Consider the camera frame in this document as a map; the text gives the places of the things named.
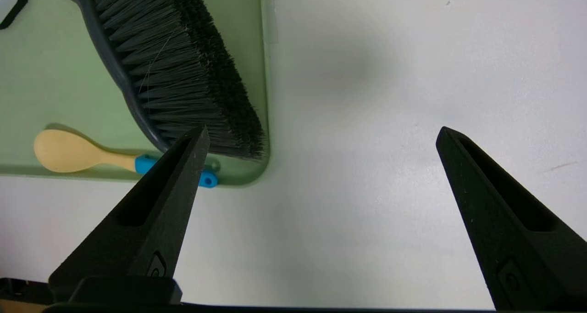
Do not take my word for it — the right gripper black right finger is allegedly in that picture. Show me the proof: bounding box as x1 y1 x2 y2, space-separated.
436 126 587 311

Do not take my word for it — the grey bristle hand brush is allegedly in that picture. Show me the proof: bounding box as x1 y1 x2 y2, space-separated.
44 0 266 161

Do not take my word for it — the light green plastic tray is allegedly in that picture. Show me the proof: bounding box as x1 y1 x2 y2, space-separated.
0 0 270 187

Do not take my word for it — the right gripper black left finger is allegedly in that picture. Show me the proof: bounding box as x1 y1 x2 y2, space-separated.
48 126 210 300

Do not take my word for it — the yellow spoon blue handle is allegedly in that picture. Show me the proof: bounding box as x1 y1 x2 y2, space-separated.
33 129 219 188

